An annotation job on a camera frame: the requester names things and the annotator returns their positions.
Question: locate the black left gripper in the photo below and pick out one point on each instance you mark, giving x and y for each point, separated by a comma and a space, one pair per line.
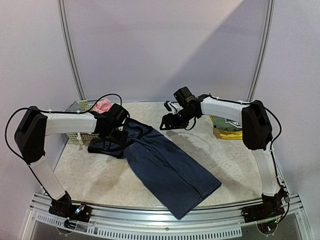
122, 140

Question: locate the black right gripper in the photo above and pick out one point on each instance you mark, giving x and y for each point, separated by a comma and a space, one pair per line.
173, 119

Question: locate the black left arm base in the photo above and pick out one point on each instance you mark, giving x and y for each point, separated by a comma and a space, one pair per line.
64, 207

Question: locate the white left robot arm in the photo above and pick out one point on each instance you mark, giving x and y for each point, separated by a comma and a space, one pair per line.
37, 125

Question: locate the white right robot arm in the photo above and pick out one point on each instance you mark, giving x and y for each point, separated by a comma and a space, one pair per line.
256, 130

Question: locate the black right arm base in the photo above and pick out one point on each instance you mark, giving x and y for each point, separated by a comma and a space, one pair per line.
271, 207

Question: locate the beige perforated laundry basket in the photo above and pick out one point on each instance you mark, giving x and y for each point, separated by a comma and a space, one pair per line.
83, 129

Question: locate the pink garment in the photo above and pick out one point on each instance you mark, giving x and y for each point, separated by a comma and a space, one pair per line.
102, 106

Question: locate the grey garment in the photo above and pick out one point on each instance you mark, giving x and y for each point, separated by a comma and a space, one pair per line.
74, 107

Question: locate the green printed folded t-shirt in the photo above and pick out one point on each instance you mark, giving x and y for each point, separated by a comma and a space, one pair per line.
225, 124

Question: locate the yellow folded t-shirt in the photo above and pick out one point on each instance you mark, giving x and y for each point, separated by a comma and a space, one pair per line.
225, 135

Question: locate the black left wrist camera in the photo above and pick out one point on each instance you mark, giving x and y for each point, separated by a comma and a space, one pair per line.
117, 115

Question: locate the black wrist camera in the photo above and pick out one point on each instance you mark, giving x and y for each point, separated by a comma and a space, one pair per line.
117, 115
183, 96

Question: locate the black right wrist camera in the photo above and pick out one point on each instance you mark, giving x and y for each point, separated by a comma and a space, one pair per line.
183, 96

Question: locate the aluminium front rail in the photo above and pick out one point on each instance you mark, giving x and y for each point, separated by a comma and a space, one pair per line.
222, 222

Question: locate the left aluminium frame post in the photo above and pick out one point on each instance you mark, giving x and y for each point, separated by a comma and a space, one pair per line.
69, 48

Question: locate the aluminium frame post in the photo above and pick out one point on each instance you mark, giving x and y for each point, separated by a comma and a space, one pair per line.
262, 48
69, 48

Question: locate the right aluminium frame post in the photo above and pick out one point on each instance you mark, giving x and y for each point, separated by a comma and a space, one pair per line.
262, 48

